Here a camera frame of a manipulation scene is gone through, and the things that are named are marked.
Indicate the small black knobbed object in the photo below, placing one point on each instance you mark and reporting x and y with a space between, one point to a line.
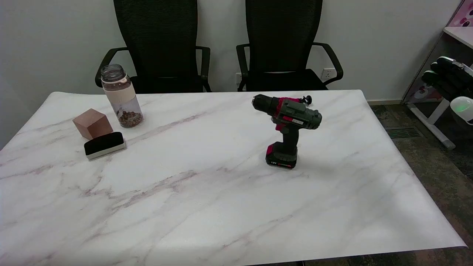
306 99

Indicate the black mesh office chair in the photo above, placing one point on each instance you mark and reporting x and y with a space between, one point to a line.
282 44
159 44

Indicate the black white board eraser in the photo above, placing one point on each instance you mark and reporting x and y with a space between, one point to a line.
103 143

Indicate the white wall socket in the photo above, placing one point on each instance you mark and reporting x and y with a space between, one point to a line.
328 74
238 78

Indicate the dark floor vent grille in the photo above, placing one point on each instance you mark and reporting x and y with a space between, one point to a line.
402 132

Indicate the green red power screwdriver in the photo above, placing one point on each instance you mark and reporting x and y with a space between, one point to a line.
292 114

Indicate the cartoon printed partition panel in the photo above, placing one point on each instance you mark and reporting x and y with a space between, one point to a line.
421 92

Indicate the white desk with leg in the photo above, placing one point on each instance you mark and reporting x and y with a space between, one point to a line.
438 111

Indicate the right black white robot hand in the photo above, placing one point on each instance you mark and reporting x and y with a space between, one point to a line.
445 77

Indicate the clear bottle with nuts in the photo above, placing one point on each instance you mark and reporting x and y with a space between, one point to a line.
123 101

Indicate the brown wooden cube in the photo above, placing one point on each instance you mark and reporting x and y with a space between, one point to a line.
92 123

